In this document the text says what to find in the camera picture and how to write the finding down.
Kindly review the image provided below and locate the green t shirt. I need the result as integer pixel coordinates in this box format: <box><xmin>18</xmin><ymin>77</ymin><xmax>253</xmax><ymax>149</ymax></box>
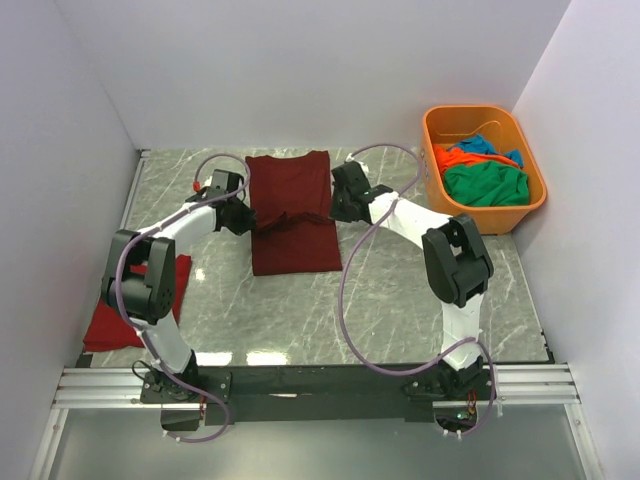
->
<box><xmin>443</xmin><ymin>161</ymin><xmax>530</xmax><ymax>207</ymax></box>

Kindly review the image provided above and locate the orange t shirt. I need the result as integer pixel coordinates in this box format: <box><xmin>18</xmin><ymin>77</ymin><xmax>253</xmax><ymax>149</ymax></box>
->
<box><xmin>433</xmin><ymin>145</ymin><xmax>519</xmax><ymax>174</ymax></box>

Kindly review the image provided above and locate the orange plastic basket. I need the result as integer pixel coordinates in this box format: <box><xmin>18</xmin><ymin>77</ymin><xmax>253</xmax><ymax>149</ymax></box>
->
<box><xmin>421</xmin><ymin>105</ymin><xmax>547</xmax><ymax>235</ymax></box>

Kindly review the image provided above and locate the folded red t shirt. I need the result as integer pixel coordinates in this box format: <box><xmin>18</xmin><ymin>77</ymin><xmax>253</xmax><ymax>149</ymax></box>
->
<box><xmin>82</xmin><ymin>253</ymin><xmax>194</xmax><ymax>354</ymax></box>

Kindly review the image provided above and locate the dark maroon t shirt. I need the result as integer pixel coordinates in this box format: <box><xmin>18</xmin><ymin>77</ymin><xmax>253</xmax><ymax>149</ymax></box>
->
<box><xmin>245</xmin><ymin>151</ymin><xmax>342</xmax><ymax>277</ymax></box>

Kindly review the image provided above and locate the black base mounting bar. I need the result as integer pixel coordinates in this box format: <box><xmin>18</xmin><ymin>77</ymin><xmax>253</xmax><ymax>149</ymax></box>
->
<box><xmin>140</xmin><ymin>363</ymin><xmax>495</xmax><ymax>431</ymax></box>

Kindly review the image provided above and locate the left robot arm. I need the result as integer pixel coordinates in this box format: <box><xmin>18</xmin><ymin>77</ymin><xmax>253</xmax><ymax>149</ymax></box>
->
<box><xmin>101</xmin><ymin>169</ymin><xmax>255</xmax><ymax>402</ymax></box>

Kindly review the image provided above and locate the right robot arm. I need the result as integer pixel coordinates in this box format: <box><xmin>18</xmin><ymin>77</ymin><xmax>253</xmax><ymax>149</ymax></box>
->
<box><xmin>330</xmin><ymin>160</ymin><xmax>494</xmax><ymax>399</ymax></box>

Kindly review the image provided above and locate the blue t shirt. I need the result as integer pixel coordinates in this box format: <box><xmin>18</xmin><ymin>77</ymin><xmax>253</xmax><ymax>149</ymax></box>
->
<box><xmin>448</xmin><ymin>134</ymin><xmax>524</xmax><ymax>168</ymax></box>

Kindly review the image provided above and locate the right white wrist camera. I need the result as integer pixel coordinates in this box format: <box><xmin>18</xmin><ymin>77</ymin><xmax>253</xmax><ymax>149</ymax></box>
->
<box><xmin>344</xmin><ymin>154</ymin><xmax>370</xmax><ymax>176</ymax></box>

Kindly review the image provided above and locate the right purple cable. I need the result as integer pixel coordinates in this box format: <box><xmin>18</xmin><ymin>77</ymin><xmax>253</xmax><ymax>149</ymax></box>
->
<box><xmin>338</xmin><ymin>144</ymin><xmax>499</xmax><ymax>437</ymax></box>

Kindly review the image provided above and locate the aluminium frame rail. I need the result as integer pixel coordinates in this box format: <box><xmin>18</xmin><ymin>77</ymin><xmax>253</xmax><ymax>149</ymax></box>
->
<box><xmin>52</xmin><ymin>364</ymin><xmax>581</xmax><ymax>409</ymax></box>

